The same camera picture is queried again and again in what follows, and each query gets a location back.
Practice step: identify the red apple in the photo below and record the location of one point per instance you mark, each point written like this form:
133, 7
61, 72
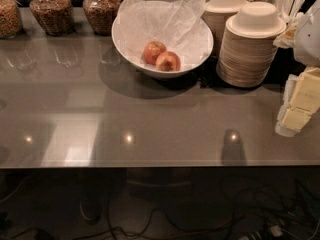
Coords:
168, 62
152, 50

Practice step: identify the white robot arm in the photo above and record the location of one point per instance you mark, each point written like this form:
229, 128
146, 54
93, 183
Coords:
306, 48

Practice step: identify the white ceramic bowl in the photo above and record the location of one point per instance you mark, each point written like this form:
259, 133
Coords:
133, 55

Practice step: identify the front stack paper bowls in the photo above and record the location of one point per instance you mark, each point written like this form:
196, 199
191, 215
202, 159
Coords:
247, 48

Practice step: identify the stack paper bowls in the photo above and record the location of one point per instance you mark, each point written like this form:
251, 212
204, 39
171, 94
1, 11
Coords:
215, 16
247, 48

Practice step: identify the white plastic cutlery bunch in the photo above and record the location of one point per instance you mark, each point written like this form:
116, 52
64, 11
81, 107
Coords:
289, 11

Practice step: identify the rear stack paper bowls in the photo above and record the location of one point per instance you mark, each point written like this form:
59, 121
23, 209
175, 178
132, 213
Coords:
215, 16

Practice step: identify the white paper liner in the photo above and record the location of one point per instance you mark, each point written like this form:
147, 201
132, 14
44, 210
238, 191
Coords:
160, 24

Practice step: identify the right glass cereal jar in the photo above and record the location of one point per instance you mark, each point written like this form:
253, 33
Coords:
101, 14

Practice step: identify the glass cereal jar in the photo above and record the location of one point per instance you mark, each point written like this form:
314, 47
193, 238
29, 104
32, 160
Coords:
55, 17
101, 14
10, 19

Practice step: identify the middle glass cereal jar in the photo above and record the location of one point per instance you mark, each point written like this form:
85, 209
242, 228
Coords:
55, 17

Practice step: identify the left glass cereal jar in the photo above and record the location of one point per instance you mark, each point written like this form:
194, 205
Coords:
10, 19

